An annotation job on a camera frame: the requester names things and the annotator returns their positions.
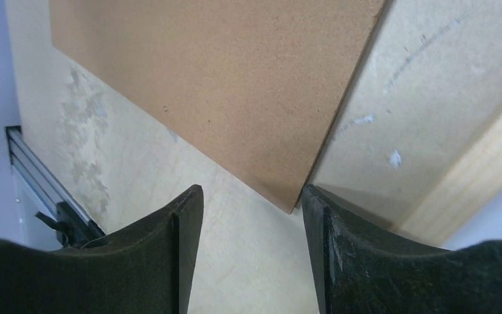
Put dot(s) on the brown cardboard backing board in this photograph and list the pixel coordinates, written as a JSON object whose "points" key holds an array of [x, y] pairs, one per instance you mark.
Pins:
{"points": [[253, 85]]}

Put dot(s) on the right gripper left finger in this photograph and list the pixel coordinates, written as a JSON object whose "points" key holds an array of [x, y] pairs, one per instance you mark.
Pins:
{"points": [[145, 267]]}

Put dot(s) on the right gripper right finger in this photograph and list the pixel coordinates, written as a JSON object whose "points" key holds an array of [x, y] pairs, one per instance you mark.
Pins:
{"points": [[359, 267]]}

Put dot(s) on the wooden picture frame with glass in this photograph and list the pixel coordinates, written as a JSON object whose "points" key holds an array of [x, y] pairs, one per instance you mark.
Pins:
{"points": [[473, 181]]}

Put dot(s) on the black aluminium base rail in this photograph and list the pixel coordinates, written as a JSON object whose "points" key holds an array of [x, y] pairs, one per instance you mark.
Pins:
{"points": [[50, 218]]}

